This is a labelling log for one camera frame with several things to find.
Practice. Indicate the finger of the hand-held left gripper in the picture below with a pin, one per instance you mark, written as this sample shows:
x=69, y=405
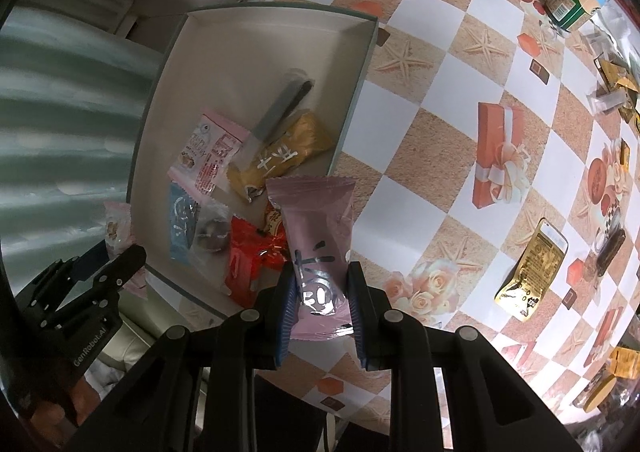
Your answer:
x=90, y=259
x=122, y=267

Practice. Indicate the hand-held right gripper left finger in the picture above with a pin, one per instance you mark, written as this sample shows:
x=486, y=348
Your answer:
x=285, y=317

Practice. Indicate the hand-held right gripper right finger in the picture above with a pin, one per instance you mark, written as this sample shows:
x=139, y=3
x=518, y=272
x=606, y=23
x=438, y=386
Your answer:
x=359, y=322

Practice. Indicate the pink white snack packet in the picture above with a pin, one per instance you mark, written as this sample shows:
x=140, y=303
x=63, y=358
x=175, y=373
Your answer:
x=117, y=224
x=205, y=152

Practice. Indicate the mauve snack packet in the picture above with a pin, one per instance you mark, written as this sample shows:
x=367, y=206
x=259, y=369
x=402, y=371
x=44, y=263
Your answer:
x=315, y=227

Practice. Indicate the yellow snack packet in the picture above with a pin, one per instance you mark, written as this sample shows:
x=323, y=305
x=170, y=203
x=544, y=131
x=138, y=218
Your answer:
x=295, y=147

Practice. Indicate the grey long snack packet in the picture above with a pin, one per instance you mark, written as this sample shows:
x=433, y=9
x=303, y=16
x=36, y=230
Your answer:
x=277, y=112

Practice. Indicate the white cardboard box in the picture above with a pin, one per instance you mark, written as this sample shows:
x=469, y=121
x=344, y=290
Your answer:
x=240, y=62

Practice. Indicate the person's left hand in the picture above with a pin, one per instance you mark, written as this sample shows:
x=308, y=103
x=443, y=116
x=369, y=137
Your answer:
x=87, y=389

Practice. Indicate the beige cushion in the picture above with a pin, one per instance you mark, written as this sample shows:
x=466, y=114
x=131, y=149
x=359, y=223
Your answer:
x=135, y=327

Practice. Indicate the large red snack packet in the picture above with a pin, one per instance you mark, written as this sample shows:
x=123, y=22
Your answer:
x=247, y=262

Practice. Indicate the blue snack packet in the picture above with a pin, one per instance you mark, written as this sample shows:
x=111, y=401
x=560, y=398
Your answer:
x=180, y=227

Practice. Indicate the clear packet with brown snack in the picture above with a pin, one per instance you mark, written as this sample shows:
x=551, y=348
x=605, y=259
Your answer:
x=210, y=232

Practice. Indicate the green striped cloth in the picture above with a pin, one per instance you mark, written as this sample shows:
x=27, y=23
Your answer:
x=60, y=132

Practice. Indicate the gold foil snack packet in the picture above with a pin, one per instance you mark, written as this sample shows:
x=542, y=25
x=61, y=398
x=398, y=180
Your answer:
x=532, y=267

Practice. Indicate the dark brown snack packet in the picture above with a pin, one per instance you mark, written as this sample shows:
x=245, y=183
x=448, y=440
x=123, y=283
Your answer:
x=610, y=249

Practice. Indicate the yellow snack box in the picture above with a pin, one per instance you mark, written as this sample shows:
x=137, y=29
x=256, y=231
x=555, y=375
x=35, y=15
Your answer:
x=617, y=372

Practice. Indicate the pile of yellow candy packets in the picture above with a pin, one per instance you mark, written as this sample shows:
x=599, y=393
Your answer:
x=620, y=82

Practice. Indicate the clear plastic bag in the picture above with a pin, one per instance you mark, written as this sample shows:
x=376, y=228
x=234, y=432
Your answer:
x=617, y=32

